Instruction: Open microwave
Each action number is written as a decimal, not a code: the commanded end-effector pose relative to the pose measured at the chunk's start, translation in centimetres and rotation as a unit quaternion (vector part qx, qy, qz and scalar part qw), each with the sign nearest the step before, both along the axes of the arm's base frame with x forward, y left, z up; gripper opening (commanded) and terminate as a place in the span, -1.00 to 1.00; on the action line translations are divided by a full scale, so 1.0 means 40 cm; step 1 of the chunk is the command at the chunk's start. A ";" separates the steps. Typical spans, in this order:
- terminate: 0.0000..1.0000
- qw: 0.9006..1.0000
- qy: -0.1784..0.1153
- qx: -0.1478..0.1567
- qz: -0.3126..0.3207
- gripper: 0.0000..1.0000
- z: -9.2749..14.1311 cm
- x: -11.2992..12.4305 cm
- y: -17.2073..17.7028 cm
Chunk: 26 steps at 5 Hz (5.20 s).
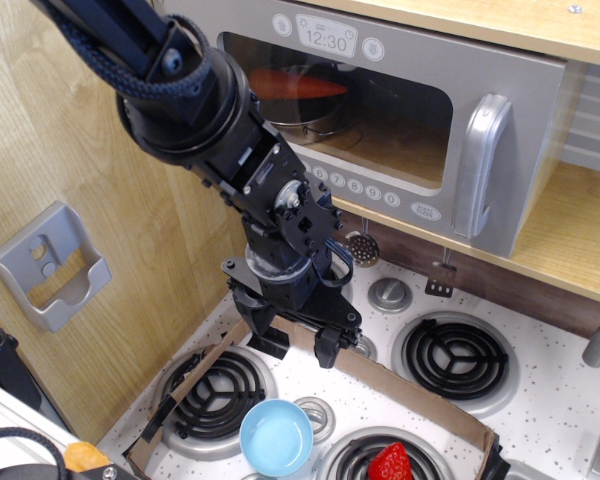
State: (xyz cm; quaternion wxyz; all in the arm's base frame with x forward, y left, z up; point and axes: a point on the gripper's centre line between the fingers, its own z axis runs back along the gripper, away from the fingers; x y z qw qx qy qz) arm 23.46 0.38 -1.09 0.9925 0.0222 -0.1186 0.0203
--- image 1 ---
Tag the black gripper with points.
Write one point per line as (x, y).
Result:
(310, 291)

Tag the grey toy microwave door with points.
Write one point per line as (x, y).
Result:
(445, 134)

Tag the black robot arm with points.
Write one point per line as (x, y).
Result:
(190, 105)

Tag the grey stove knob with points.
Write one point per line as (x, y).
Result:
(390, 295)

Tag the hanging metal strainer spoon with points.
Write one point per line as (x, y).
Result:
(362, 246)

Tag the light blue bowl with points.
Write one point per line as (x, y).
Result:
(276, 437)

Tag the front left stove burner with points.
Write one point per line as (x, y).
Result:
(206, 424)

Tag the hanging small spatula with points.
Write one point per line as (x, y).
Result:
(442, 276)

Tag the red toy strawberry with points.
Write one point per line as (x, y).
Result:
(392, 463)

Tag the back right stove burner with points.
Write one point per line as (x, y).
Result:
(459, 357)

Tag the steel cooking pot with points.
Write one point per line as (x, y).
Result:
(314, 120)

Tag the orange toy carrot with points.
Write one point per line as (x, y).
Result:
(269, 84)

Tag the orange toy food piece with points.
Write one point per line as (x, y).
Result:
(83, 456)

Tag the wooden shelf unit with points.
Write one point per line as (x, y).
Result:
(560, 242)

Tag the brown cardboard frame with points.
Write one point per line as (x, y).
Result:
(409, 395)

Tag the grey wall holder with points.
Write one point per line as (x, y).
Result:
(38, 251)

